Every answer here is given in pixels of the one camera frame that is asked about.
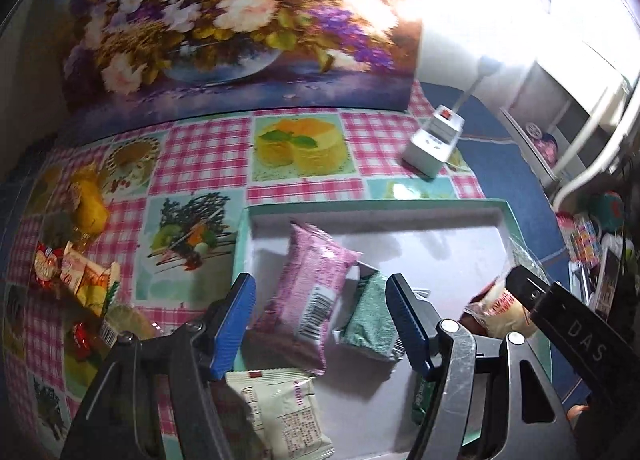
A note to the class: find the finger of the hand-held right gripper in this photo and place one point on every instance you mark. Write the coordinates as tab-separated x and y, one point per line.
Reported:
525	290

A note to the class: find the flower bouquet painting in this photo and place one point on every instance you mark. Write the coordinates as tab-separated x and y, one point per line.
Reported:
225	15

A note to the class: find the white snack packet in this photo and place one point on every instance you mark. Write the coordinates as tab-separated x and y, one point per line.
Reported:
285	415

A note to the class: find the yellow jelly cup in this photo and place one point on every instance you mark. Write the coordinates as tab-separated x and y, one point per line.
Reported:
127	322

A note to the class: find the red cartoon snack packet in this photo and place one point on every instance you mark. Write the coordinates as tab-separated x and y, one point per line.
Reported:
45	267

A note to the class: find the yellow snack packet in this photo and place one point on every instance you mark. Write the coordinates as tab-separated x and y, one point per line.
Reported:
90	205

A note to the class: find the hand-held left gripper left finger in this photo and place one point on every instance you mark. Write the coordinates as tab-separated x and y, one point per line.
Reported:
235	320

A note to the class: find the white tray with teal rim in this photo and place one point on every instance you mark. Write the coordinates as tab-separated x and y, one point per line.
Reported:
425	250

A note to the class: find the pink checkered printed tablecloth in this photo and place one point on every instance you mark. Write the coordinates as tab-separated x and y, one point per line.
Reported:
200	150

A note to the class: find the dark green snack packet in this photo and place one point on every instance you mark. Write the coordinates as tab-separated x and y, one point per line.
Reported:
422	397

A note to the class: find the orange chips packet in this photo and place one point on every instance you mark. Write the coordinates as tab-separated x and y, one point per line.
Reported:
90	282

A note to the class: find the light green barcode snack packet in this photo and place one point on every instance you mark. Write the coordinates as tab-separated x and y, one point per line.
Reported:
367	325

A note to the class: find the small red snack packet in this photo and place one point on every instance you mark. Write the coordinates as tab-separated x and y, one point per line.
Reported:
82	337

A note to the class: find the clear bread packet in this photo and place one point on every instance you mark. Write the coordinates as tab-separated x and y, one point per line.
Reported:
500	310

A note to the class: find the white shelf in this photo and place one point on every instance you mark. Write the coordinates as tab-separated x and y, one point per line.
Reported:
575	105

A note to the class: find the pink snack packet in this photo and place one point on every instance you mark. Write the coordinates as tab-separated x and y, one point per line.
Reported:
300	280

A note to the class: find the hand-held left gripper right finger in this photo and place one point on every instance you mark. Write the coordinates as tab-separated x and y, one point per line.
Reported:
405	320

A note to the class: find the colourful plastic box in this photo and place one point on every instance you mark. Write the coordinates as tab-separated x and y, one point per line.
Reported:
582	237

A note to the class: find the white power strip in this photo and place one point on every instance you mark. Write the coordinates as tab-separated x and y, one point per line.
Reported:
430	145

